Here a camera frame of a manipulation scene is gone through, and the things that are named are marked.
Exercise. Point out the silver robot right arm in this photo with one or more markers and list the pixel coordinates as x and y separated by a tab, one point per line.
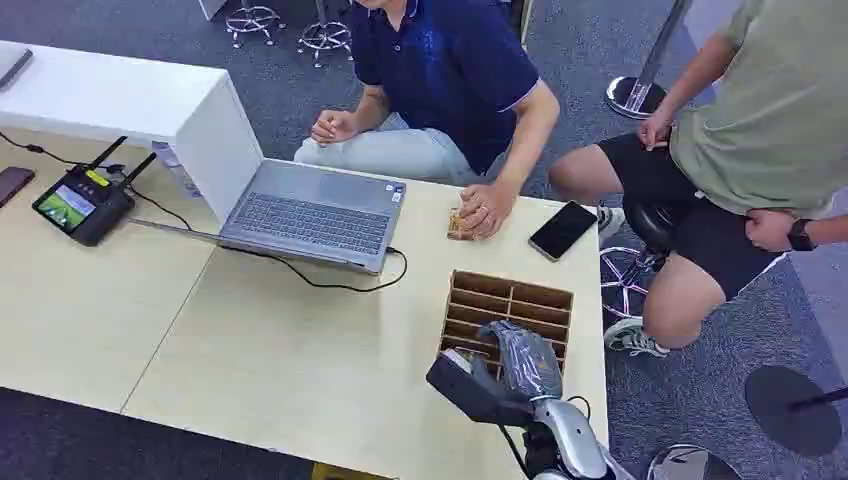
571	437

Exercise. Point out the wooden card box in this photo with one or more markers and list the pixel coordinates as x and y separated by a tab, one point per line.
510	302

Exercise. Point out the person's right hand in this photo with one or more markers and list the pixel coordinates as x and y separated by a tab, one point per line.
334	126
656	131

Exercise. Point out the yellow object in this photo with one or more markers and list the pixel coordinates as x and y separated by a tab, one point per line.
344	473

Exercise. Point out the white sneaker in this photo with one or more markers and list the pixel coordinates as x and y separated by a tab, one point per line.
609	220
632	338

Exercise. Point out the person's hand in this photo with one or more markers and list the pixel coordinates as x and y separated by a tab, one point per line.
656	131
487	210
768	230
334	126

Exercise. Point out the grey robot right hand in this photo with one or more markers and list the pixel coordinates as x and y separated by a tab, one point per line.
526	364

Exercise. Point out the dark wrist camera box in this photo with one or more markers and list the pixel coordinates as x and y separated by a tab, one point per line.
470	392

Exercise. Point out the person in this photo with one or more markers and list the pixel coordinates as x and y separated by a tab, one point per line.
450	73
762	119

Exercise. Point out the black wristwatch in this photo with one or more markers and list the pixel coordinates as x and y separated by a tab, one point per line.
800	235

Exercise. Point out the chrome stool base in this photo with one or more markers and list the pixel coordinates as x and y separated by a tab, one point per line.
253	20
324	36

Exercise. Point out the black smartphone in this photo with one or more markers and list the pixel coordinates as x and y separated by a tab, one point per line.
563	230

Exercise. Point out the white cabinet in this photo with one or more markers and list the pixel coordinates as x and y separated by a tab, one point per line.
99	93

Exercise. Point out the black controller with antennas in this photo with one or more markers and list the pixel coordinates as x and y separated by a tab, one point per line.
81	206

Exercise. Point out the person's left hand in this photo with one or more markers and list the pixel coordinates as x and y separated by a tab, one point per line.
487	210
768	230

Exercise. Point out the black round stand base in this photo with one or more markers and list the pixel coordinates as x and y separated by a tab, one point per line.
788	411

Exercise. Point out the chrome stanchion post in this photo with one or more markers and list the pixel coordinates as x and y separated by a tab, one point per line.
636	93

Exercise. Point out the black stool with chrome base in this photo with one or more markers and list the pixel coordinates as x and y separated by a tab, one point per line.
649	222

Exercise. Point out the grey open laptop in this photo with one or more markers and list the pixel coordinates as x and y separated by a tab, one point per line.
311	218

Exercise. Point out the chrome round stand base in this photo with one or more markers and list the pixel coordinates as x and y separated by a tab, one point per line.
689	465

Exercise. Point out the dark red smartphone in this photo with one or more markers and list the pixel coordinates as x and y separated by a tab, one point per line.
13	184

